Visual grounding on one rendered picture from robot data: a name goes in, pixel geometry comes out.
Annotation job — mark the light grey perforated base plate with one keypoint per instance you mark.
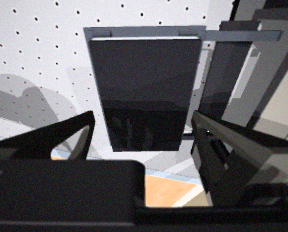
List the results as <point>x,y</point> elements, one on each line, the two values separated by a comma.
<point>46,75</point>

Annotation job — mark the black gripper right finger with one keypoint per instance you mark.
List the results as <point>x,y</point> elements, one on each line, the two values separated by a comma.
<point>260,158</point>

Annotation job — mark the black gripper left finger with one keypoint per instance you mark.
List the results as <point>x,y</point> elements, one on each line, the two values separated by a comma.
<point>39,143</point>

